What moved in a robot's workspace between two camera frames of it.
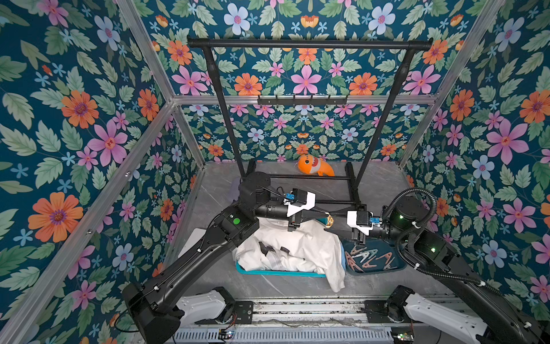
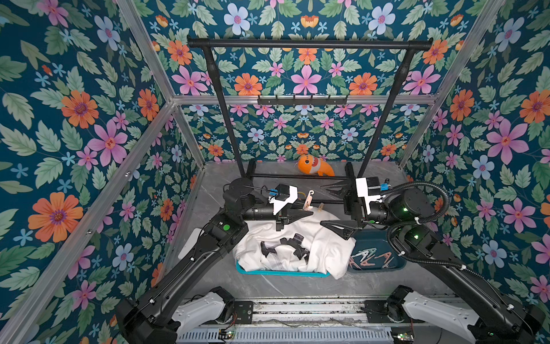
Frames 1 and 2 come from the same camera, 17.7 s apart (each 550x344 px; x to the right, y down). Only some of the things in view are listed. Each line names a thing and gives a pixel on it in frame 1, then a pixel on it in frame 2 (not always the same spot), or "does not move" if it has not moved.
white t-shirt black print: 311,248 does not move
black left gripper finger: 329,211 to 296,214
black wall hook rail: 302,101 does not move
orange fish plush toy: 311,165 does not move
